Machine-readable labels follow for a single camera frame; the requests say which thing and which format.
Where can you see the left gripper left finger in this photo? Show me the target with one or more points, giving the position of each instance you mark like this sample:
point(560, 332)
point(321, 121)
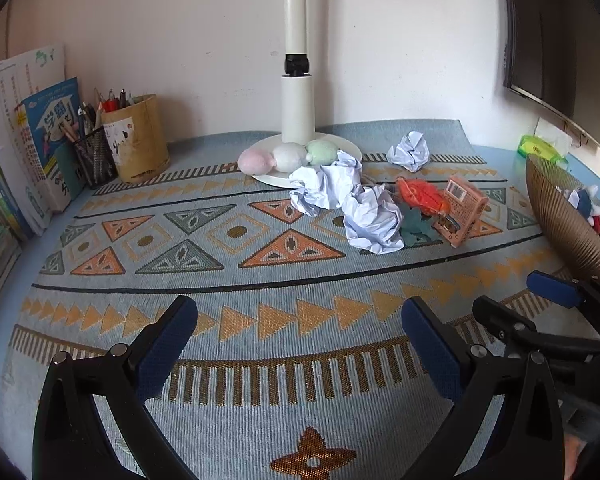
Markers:
point(70, 441)

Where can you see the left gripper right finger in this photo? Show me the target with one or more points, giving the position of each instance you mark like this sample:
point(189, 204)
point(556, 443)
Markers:
point(505, 421)

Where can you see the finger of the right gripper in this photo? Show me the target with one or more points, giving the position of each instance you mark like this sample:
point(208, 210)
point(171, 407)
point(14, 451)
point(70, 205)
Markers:
point(582, 294)
point(520, 334)

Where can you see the white blue plush doll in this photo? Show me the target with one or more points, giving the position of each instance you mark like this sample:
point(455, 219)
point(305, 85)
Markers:
point(582, 200)

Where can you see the paper ball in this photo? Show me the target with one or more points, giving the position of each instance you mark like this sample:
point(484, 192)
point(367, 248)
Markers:
point(328, 187)
point(411, 153)
point(372, 220)

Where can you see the three ball plush toy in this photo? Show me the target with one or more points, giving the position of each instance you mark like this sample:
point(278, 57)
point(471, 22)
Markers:
point(287, 157)

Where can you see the person's right hand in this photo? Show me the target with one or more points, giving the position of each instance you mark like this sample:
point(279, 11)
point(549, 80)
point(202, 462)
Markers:
point(573, 447)

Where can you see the brown ribbed basket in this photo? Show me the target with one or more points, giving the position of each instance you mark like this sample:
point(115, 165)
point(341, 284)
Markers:
point(568, 232)

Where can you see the teal flat toy piece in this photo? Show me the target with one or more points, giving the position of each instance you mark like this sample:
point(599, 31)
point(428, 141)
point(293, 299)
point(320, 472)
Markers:
point(417, 228)

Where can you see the green tissue pack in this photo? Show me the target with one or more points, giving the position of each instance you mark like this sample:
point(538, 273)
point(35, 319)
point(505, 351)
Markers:
point(533, 145)

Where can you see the orange red toy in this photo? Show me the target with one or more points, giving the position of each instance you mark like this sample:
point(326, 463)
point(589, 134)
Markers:
point(422, 195)

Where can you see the patterned blue table mat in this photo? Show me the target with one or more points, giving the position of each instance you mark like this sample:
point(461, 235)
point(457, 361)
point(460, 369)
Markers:
point(298, 367)

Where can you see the black mesh pen cup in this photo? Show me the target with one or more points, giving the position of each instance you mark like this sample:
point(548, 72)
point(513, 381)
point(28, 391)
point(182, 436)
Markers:
point(95, 158)

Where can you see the bamboo pen holder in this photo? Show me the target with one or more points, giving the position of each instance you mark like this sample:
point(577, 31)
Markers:
point(136, 140)

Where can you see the blue cover book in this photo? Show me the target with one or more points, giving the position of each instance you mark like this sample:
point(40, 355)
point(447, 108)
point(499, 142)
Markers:
point(48, 126)

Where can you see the white desk lamp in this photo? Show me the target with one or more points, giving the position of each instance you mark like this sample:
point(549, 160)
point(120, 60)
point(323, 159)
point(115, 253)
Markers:
point(298, 103)

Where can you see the white cover workbook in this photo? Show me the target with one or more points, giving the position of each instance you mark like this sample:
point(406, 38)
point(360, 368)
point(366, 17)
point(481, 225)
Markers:
point(22, 76)

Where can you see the black wall monitor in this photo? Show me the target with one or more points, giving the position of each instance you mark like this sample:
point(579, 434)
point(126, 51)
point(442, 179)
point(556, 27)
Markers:
point(553, 59)

